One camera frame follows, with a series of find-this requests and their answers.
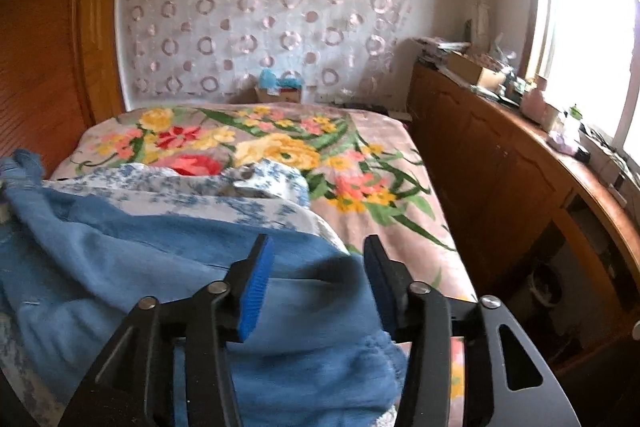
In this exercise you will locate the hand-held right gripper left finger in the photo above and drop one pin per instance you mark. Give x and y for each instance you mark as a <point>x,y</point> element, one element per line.
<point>257,279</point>

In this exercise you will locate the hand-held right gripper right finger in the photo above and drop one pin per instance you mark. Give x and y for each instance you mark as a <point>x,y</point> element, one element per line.
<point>386,307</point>

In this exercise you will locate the blue denim pants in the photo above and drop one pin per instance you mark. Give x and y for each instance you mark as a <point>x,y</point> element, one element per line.
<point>150,267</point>

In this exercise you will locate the white blue floral quilt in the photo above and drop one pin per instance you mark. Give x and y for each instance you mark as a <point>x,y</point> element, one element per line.
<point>175,199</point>

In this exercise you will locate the flower print blanket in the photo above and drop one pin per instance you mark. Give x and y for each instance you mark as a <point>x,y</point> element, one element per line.
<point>390,167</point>

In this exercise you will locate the waste bin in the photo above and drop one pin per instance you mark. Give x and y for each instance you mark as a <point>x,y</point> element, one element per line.
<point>545,287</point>

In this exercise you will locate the wooden cabinet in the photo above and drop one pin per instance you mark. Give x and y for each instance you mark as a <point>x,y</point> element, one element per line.
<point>480,167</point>

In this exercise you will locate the cardboard box with blue items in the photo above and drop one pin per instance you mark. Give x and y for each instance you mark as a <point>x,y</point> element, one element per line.
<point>280,89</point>

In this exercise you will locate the flat cardboard box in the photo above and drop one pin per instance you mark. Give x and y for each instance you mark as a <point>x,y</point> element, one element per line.
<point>475,69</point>

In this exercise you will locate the pink jar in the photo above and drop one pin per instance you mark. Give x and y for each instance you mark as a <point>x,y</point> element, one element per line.
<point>534,99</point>

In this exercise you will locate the green cap bottle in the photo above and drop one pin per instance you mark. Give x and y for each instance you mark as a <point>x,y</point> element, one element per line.
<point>574,119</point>

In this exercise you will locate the circle pattern curtain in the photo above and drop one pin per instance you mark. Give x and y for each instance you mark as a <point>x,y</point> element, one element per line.
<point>250,7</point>

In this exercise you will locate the wooden headboard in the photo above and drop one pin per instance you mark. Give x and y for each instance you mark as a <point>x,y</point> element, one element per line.
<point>45,57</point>

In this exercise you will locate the window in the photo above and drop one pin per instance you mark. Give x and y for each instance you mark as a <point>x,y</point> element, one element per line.
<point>585,32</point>

